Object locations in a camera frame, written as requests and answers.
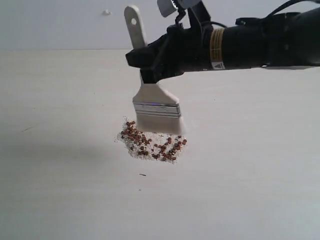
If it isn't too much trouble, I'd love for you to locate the pile of grains and pellets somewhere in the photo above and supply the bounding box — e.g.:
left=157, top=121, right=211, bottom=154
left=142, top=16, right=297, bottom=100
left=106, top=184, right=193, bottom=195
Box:
left=115, top=117, right=188, bottom=164

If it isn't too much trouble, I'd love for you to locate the black right camera cable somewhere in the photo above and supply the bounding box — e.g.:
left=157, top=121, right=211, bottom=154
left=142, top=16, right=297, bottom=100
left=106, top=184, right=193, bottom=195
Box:
left=173, top=0, right=316, bottom=28

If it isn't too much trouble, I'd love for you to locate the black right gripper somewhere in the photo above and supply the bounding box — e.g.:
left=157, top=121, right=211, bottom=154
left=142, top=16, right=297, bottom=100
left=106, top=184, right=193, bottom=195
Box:
left=125, top=1, right=213, bottom=82

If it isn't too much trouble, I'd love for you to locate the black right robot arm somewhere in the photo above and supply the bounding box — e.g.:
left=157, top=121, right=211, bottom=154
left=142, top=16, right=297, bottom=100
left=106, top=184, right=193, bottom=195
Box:
left=125, top=0, right=320, bottom=84

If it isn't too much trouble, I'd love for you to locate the white paint brush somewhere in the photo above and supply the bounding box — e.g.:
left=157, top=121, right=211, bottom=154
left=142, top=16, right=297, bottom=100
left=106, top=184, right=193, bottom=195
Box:
left=123, top=5, right=186, bottom=135

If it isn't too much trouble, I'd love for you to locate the white wall plug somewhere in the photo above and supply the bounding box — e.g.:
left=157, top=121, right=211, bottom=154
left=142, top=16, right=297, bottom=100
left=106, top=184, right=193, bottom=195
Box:
left=102, top=9, right=112, bottom=16

